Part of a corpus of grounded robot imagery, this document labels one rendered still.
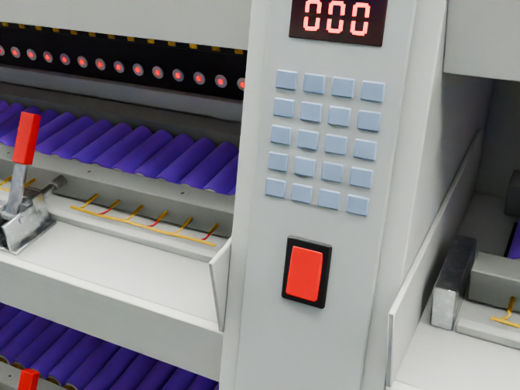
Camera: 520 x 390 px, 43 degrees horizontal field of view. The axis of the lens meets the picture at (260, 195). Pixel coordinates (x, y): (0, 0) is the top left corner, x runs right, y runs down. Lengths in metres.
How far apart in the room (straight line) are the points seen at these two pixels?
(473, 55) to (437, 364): 0.16
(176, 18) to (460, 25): 0.15
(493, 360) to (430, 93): 0.14
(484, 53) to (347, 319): 0.14
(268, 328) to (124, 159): 0.21
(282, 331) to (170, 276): 0.10
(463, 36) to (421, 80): 0.03
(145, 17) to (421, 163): 0.17
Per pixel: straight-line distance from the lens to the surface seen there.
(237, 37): 0.35
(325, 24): 0.31
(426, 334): 0.37
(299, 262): 0.33
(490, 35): 0.31
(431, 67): 0.30
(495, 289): 0.38
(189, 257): 0.43
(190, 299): 0.40
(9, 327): 0.68
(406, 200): 0.31
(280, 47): 0.32
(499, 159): 0.51
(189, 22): 0.37
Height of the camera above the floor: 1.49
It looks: 15 degrees down
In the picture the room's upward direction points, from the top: 5 degrees clockwise
